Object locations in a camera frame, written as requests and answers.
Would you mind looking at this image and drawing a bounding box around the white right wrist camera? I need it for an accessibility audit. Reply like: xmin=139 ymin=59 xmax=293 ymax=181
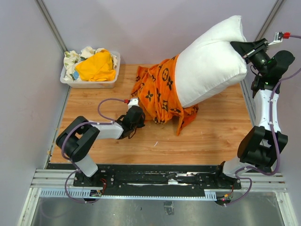
xmin=268 ymin=32 xmax=284 ymax=46

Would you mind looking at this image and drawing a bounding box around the slotted aluminium cable rail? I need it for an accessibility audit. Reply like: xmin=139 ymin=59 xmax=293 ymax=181
xmin=39 ymin=188 xmax=217 ymax=201

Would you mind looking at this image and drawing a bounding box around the aluminium frame post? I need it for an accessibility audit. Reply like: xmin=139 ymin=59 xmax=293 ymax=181
xmin=255 ymin=0 xmax=286 ymax=41
xmin=35 ymin=0 xmax=67 ymax=53

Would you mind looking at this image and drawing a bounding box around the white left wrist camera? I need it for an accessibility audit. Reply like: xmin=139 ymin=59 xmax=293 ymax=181
xmin=127 ymin=98 xmax=140 ymax=110

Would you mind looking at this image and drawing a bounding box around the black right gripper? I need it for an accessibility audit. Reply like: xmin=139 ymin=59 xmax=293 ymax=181
xmin=231 ymin=38 xmax=271 ymax=76

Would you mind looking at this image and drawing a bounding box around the white pillow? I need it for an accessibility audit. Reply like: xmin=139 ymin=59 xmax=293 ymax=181
xmin=175 ymin=16 xmax=247 ymax=108

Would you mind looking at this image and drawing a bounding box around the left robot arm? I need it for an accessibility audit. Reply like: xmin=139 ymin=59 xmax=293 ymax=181
xmin=55 ymin=106 xmax=145 ymax=186

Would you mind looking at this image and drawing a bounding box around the white plastic bin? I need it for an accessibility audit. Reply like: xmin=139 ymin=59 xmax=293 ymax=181
xmin=60 ymin=47 xmax=121 ymax=89

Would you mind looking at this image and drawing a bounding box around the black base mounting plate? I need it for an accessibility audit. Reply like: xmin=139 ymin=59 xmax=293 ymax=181
xmin=85 ymin=164 xmax=241 ymax=192

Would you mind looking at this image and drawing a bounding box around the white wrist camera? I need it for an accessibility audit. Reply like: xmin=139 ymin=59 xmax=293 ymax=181
xmin=268 ymin=32 xmax=284 ymax=46
xmin=127 ymin=98 xmax=140 ymax=110

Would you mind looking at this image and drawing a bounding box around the floral patterned cloth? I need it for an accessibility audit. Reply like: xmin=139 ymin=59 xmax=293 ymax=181
xmin=63 ymin=46 xmax=118 ymax=82

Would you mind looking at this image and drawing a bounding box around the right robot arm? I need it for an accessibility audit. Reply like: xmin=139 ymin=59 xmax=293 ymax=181
xmin=213 ymin=39 xmax=295 ymax=188

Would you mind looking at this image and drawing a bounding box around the right aluminium frame post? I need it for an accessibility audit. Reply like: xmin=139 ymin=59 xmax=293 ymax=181
xmin=255 ymin=0 xmax=286 ymax=41

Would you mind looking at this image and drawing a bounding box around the left aluminium frame post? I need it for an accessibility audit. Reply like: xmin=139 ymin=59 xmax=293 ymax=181
xmin=35 ymin=0 xmax=67 ymax=53

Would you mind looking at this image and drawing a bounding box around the orange monogram pillowcase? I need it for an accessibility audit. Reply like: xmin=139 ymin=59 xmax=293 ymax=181
xmin=131 ymin=56 xmax=198 ymax=135

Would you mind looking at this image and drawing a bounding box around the yellow cloth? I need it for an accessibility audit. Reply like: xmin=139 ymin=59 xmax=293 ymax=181
xmin=75 ymin=49 xmax=116 ymax=81

